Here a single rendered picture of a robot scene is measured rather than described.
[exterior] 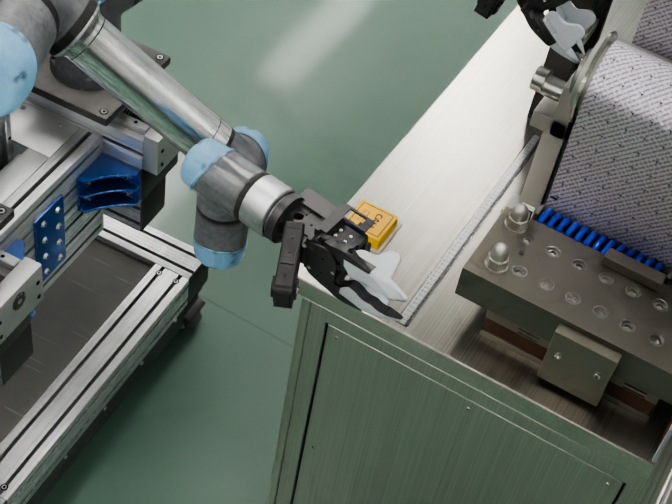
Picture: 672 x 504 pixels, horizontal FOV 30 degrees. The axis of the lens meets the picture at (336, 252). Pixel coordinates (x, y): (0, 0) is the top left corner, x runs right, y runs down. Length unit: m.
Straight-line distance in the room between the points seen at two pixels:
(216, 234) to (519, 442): 0.61
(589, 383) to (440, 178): 0.50
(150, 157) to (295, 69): 1.42
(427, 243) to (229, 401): 0.99
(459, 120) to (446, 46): 1.65
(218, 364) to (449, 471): 0.98
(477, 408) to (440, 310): 0.16
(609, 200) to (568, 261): 0.11
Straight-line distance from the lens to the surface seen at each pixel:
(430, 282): 2.03
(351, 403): 2.15
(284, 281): 1.57
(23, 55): 1.61
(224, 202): 1.67
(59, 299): 2.84
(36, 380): 2.71
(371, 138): 3.59
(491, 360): 1.95
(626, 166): 1.91
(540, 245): 1.95
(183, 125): 1.79
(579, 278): 1.93
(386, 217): 2.07
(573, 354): 1.88
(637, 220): 1.96
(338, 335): 2.04
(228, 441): 2.87
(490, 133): 2.31
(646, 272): 1.95
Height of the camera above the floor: 2.40
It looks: 47 degrees down
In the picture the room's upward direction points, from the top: 11 degrees clockwise
